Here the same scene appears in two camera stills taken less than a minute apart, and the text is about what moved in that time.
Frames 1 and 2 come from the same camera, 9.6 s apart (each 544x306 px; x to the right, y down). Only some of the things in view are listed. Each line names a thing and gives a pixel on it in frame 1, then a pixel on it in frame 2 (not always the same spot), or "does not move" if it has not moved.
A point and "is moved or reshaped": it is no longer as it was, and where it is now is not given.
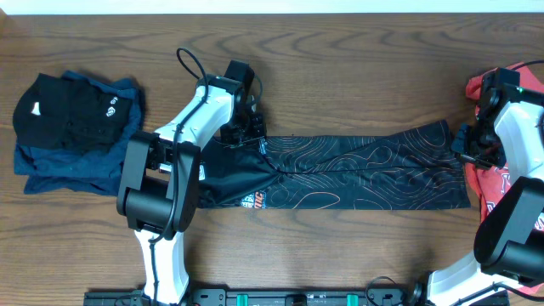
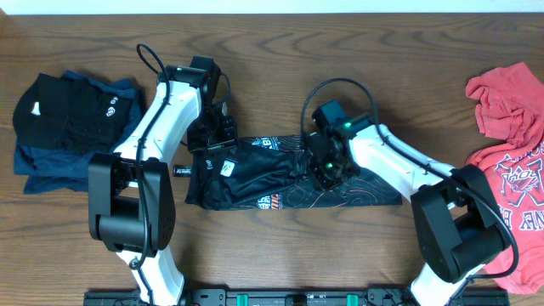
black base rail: [289, 297] does not move
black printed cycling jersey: [406, 167] is moved or reshaped
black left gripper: [259, 122] -> [230, 138]
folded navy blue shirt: [93, 171] does not move
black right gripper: [461, 145] -> [321, 182]
